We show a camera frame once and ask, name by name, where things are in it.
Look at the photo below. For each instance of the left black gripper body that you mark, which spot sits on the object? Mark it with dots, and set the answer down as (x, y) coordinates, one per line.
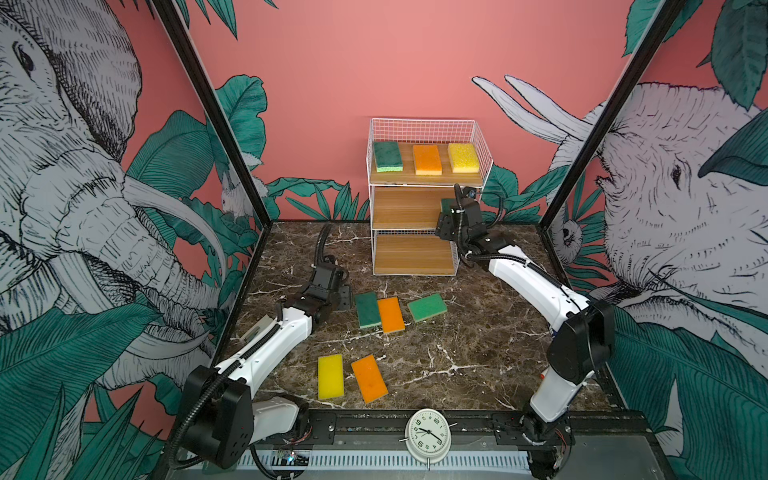
(342, 299)

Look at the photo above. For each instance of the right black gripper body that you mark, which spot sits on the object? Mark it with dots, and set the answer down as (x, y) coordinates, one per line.
(450, 228)

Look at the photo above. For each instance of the dark green sponge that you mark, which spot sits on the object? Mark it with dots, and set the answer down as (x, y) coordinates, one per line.
(447, 206)
(387, 157)
(367, 309)

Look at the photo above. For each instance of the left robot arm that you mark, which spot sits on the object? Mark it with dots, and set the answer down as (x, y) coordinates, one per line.
(217, 419)

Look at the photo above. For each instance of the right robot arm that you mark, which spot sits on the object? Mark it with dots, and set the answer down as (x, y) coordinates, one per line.
(583, 330)

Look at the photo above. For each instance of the dark green sponge beside orange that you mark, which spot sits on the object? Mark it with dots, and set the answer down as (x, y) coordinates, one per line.
(367, 309)

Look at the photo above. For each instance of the white stapler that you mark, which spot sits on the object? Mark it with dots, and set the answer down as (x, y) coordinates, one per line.
(258, 330)

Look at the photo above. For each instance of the light green yellow sponge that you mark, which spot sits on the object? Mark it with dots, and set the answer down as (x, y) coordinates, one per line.
(427, 307)

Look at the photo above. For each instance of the yellow sponge on table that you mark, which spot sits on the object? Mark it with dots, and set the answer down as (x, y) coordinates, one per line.
(330, 377)

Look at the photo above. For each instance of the orange sponge tilted front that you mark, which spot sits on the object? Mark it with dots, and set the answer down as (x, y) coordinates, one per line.
(369, 379)

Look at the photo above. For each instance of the white analog clock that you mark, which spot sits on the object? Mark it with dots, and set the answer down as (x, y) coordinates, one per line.
(428, 437)

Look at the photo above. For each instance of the white wire wooden shelf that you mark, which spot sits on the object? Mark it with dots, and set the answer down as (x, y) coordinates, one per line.
(404, 207)

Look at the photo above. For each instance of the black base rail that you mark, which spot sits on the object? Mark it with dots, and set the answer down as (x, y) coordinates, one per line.
(460, 444)

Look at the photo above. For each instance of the white slotted cable duct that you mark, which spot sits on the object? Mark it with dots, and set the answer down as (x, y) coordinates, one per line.
(515, 462)

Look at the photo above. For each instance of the black frame post right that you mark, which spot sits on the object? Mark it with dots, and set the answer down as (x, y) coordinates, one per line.
(652, 38)

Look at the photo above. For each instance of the black frame post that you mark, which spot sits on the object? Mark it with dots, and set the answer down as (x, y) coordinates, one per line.
(652, 38)
(176, 30)

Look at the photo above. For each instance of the black frame post left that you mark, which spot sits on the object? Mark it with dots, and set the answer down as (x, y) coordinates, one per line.
(176, 30)

